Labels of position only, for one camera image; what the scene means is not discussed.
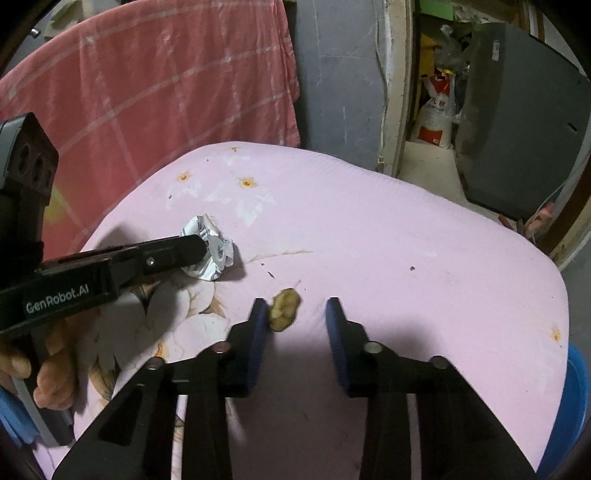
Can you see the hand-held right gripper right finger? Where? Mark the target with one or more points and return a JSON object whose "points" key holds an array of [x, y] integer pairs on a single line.
{"points": [[336, 341]]}

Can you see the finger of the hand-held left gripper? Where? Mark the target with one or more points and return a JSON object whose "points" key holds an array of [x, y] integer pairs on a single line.
{"points": [[171, 254]]}

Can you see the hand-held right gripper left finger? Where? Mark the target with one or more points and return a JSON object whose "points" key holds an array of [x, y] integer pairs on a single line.
{"points": [[258, 337]]}

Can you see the yellowish peel scrap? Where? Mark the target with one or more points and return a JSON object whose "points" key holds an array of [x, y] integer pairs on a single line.
{"points": [[285, 310]]}

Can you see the white paper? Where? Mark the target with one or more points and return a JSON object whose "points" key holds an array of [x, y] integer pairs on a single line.
{"points": [[214, 251]]}

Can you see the blue plastic basin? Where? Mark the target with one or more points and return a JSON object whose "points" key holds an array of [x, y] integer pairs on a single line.
{"points": [[565, 406]]}

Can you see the person's left hand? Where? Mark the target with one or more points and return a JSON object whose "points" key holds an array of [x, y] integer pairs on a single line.
{"points": [[53, 374]]}

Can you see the pink floral sheet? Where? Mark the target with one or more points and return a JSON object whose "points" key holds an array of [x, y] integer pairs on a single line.
{"points": [[369, 258]]}

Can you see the red checked cloth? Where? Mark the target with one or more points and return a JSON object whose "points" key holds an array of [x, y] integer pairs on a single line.
{"points": [[161, 92]]}

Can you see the pink slipper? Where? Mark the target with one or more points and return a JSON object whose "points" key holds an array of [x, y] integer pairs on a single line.
{"points": [[540, 219]]}

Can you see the white sack with red print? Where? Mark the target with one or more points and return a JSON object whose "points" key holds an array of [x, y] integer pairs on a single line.
{"points": [[436, 115]]}

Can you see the grey metal cabinet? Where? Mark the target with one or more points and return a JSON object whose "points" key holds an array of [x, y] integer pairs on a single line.
{"points": [[517, 124]]}

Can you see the yellow bag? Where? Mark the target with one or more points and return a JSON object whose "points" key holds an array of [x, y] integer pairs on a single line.
{"points": [[427, 50]]}

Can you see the green box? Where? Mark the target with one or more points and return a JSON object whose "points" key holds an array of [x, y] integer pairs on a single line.
{"points": [[434, 4]]}

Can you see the wooden door frame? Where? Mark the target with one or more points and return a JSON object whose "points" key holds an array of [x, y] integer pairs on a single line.
{"points": [[395, 92]]}

